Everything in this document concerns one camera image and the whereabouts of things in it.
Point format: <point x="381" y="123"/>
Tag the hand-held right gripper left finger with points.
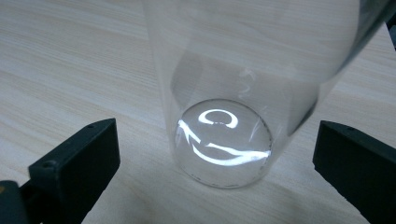
<point x="77" y="158"/>

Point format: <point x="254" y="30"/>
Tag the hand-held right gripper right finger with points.
<point x="358" y="168"/>

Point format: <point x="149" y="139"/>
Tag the clear drinking glass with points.
<point x="224" y="93"/>

